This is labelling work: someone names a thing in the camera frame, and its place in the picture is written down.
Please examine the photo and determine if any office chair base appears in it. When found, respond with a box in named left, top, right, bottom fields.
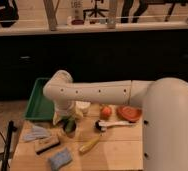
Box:
left=83, top=0, right=108, bottom=18

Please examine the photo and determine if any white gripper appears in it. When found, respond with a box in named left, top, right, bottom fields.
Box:
left=53, top=102, right=83, bottom=125

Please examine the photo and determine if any wooden frame post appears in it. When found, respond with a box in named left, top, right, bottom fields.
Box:
left=43, top=0, right=57, bottom=31
left=107, top=0, right=118, bottom=29

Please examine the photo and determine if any white handled brush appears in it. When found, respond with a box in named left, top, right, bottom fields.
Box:
left=95, top=120, right=132, bottom=132

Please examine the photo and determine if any yellow corn cob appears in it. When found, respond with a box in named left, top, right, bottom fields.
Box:
left=79, top=136, right=100, bottom=153

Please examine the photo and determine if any wooden frame post left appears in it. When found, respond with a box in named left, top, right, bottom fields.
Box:
left=43, top=0, right=57, bottom=31

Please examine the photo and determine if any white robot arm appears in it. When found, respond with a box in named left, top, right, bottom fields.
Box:
left=43, top=70, right=188, bottom=171

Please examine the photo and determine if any blue sponge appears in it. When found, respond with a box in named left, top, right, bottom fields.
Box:
left=48, top=148, right=72, bottom=171

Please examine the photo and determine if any wooden frame post middle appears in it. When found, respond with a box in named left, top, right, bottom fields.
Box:
left=107, top=0, right=118, bottom=29

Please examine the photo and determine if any metal cup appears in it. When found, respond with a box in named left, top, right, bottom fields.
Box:
left=63, top=124, right=76, bottom=138

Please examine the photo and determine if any green pepper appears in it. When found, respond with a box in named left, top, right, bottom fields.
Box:
left=65, top=119, right=76, bottom=133

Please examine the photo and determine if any grey folded cloth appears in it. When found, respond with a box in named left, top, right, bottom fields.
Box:
left=23, top=125, right=51, bottom=142

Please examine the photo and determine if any red tomato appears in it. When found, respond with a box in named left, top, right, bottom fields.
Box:
left=100, top=106, right=112, bottom=119

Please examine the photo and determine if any black stand pole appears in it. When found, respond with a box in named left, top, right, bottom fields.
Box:
left=1, top=121, right=17, bottom=171

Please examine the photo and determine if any white cup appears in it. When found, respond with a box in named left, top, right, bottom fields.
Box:
left=76, top=101, right=91, bottom=115

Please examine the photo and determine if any orange bowl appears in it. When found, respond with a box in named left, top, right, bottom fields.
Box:
left=116, top=106, right=142, bottom=122

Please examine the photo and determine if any green plastic tray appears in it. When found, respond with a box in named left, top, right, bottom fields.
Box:
left=24, top=78, right=54, bottom=121

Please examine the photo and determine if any wooden block brush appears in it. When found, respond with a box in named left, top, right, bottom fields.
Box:
left=34, top=136, right=60, bottom=154

